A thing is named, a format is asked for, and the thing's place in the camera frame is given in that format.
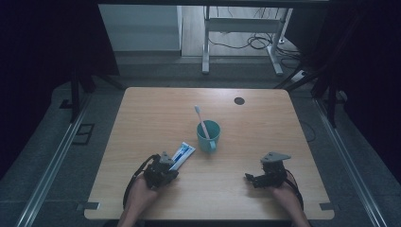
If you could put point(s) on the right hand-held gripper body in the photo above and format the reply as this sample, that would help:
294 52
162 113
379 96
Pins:
273 171

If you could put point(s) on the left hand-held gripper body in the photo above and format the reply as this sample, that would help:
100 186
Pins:
159 171

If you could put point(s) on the white and blue toothpaste tube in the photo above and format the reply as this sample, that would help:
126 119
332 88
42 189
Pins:
183 154

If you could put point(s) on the person's right hand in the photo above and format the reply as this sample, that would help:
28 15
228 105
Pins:
285 194

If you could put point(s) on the person's left hand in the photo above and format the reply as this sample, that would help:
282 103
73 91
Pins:
142 190

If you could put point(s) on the teal cup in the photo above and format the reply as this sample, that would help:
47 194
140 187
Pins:
208 134

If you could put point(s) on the pink and white toothbrush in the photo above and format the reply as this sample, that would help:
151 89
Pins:
201 121

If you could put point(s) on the grey tape strip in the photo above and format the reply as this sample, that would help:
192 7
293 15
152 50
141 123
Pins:
90 206
326 206

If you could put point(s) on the dark round table grommet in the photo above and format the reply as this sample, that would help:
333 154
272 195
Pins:
239 101

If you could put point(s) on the black metal stand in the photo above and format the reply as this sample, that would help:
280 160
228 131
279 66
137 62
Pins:
75 94
331 101

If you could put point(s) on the white power strip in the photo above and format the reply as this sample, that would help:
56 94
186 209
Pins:
299 75

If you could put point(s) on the dark curtain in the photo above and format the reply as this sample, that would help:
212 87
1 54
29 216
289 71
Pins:
369 63

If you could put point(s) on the metal floor rail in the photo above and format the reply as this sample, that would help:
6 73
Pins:
350 164
50 167

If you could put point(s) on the white desk frame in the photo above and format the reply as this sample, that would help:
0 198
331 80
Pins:
242 25

